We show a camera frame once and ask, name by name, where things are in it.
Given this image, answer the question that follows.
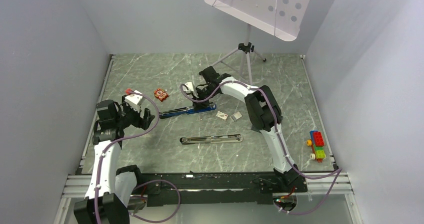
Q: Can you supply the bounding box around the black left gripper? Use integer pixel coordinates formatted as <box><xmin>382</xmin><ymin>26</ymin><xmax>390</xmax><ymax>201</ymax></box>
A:
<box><xmin>114</xmin><ymin>95</ymin><xmax>154</xmax><ymax>130</ymax></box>

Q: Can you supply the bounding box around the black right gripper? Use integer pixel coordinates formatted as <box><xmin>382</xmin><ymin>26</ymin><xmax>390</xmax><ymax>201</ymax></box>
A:
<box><xmin>192</xmin><ymin>86</ymin><xmax>219</xmax><ymax>112</ymax></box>

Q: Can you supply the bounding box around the blue black stapler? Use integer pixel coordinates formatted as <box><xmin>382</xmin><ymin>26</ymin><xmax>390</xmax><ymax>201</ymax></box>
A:
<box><xmin>159</xmin><ymin>103</ymin><xmax>217</xmax><ymax>119</ymax></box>

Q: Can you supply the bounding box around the white staple box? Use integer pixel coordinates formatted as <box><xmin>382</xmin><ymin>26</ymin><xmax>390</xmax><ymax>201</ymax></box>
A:
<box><xmin>216</xmin><ymin>111</ymin><xmax>228</xmax><ymax>120</ymax></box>

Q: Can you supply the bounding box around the staple box tray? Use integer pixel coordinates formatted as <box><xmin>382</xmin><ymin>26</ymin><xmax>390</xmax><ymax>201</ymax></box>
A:
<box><xmin>230</xmin><ymin>112</ymin><xmax>242</xmax><ymax>122</ymax></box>

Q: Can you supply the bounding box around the black silver stapler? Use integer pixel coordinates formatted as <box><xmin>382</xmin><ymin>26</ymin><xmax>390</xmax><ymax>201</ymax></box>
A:
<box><xmin>179</xmin><ymin>134</ymin><xmax>244</xmax><ymax>145</ymax></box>

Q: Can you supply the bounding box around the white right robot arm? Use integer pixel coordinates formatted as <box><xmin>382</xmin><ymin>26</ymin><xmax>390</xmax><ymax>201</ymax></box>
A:
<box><xmin>196</xmin><ymin>66</ymin><xmax>308</xmax><ymax>193</ymax></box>

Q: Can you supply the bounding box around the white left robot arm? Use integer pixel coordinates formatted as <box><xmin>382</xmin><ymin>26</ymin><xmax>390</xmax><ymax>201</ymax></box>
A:
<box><xmin>73</xmin><ymin>95</ymin><xmax>155</xmax><ymax>224</ymax></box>

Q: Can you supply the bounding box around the red cartoon eraser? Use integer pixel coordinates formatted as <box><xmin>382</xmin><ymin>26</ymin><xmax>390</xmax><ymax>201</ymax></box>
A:
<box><xmin>154</xmin><ymin>88</ymin><xmax>169</xmax><ymax>102</ymax></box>

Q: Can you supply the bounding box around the dark grey lego baseplate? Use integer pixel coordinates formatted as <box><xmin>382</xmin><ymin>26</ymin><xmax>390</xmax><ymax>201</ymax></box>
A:
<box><xmin>251</xmin><ymin>126</ymin><xmax>260</xmax><ymax>133</ymax></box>

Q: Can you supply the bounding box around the white perforated music stand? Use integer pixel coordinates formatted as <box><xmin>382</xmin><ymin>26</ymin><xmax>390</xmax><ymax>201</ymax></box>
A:
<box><xmin>204</xmin><ymin>0</ymin><xmax>310</xmax><ymax>84</ymax></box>

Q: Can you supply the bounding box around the colourful lego toy car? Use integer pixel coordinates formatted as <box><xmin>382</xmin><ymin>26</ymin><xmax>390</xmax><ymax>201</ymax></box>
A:
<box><xmin>306</xmin><ymin>130</ymin><xmax>326</xmax><ymax>163</ymax></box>

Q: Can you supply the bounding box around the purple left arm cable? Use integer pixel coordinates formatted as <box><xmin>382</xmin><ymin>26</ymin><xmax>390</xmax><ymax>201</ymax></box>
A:
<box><xmin>93</xmin><ymin>90</ymin><xmax>182</xmax><ymax>224</ymax></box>

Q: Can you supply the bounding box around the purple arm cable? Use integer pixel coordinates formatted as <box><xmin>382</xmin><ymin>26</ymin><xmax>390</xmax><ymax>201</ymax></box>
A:
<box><xmin>93</xmin><ymin>90</ymin><xmax>182</xmax><ymax>224</ymax></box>
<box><xmin>179</xmin><ymin>80</ymin><xmax>343</xmax><ymax>216</ymax></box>

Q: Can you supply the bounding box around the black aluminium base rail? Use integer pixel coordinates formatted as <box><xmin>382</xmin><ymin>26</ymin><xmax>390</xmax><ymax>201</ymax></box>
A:
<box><xmin>61</xmin><ymin>171</ymin><xmax>352</xmax><ymax>207</ymax></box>

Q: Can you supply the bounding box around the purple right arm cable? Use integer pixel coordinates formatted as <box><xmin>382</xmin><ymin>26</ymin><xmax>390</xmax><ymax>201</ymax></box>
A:
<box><xmin>179</xmin><ymin>80</ymin><xmax>343</xmax><ymax>216</ymax></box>

